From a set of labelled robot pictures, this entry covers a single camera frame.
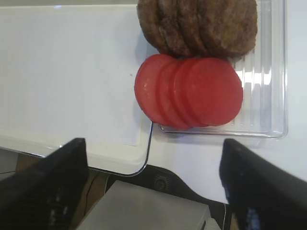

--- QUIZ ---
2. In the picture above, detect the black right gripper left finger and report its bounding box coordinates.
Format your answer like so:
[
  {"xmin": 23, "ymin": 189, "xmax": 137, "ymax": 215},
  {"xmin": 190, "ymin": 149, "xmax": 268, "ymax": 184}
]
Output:
[{"xmin": 0, "ymin": 138, "xmax": 89, "ymax": 230}]

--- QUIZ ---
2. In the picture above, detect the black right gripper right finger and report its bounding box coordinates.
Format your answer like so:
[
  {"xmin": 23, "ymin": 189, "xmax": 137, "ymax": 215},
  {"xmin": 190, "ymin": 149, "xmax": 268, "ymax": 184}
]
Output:
[{"xmin": 219, "ymin": 138, "xmax": 307, "ymax": 230}]

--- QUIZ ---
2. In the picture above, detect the grey box under table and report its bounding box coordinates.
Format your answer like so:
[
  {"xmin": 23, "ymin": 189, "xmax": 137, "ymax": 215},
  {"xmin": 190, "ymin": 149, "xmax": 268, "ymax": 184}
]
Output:
[{"xmin": 78, "ymin": 181, "xmax": 216, "ymax": 230}]

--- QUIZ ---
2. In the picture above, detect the red tomato slice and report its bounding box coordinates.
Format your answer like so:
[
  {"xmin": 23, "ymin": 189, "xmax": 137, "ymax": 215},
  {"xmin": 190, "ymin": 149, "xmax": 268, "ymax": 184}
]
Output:
[
  {"xmin": 183, "ymin": 57, "xmax": 244, "ymax": 126},
  {"xmin": 170, "ymin": 57, "xmax": 209, "ymax": 127},
  {"xmin": 155, "ymin": 61, "xmax": 190, "ymax": 130},
  {"xmin": 134, "ymin": 54, "xmax": 175, "ymax": 125}
]

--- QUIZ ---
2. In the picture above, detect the white metal baking tray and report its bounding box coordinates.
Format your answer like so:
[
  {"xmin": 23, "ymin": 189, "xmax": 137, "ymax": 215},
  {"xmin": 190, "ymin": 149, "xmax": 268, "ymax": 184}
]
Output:
[{"xmin": 0, "ymin": 4, "xmax": 152, "ymax": 176}]

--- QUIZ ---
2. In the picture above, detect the clear bin with patties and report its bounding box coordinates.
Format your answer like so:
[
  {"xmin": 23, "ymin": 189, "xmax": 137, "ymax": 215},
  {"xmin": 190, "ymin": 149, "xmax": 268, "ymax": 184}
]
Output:
[{"xmin": 159, "ymin": 0, "xmax": 288, "ymax": 138}]

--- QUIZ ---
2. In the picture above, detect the brown beef patty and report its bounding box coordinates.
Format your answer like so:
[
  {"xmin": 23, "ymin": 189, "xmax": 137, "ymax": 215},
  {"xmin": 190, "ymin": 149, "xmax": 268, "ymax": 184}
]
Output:
[
  {"xmin": 137, "ymin": 0, "xmax": 171, "ymax": 55},
  {"xmin": 157, "ymin": 0, "xmax": 192, "ymax": 57},
  {"xmin": 177, "ymin": 0, "xmax": 210, "ymax": 57},
  {"xmin": 197, "ymin": 0, "xmax": 258, "ymax": 58}
]

